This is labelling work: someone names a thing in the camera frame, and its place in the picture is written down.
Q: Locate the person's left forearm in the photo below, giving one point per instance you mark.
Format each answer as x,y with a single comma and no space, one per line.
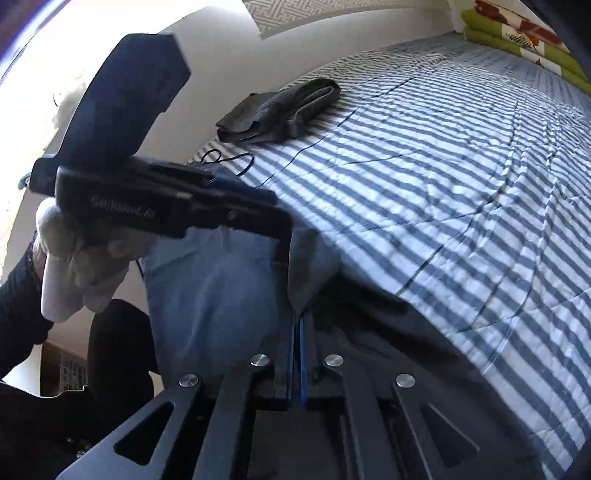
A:
18,300

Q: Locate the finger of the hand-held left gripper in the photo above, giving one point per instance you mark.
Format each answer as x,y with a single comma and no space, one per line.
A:
249,221
240,191

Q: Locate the striped blue white bed quilt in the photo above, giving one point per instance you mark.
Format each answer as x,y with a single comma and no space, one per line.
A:
438,184

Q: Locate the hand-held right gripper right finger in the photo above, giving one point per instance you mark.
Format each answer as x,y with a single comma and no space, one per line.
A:
303,364

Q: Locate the slate blue jacket pink trim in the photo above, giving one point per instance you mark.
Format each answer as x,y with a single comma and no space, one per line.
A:
217,286

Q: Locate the person's black pants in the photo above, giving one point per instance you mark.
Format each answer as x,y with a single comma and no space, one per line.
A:
120,350

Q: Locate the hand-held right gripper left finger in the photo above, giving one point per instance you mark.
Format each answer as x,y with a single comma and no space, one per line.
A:
290,364

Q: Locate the dark grey folded garment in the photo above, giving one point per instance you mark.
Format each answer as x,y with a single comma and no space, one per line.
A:
277,110

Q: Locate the person's left hand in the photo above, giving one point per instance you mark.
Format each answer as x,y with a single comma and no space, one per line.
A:
78,267

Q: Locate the green folded blanket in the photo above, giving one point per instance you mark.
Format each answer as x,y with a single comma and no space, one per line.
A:
485,39
480,21

